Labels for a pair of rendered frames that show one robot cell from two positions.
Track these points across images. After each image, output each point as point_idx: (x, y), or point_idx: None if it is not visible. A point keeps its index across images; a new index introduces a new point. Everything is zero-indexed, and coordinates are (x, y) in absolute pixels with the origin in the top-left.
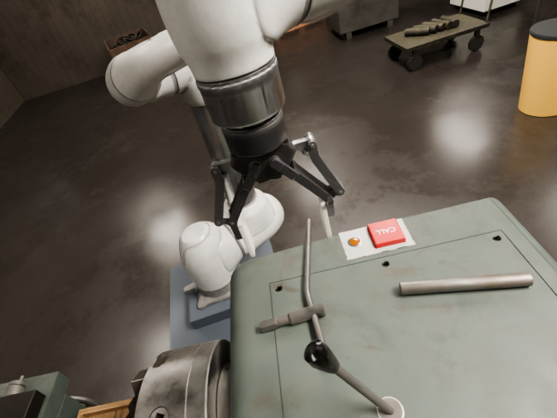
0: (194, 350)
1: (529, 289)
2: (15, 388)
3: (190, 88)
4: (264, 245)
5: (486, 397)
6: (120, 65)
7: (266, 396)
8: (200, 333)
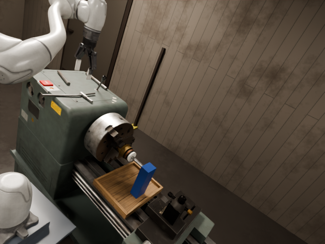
0: (101, 122)
1: None
2: (145, 242)
3: None
4: None
5: (87, 82)
6: (56, 43)
7: (105, 101)
8: (51, 222)
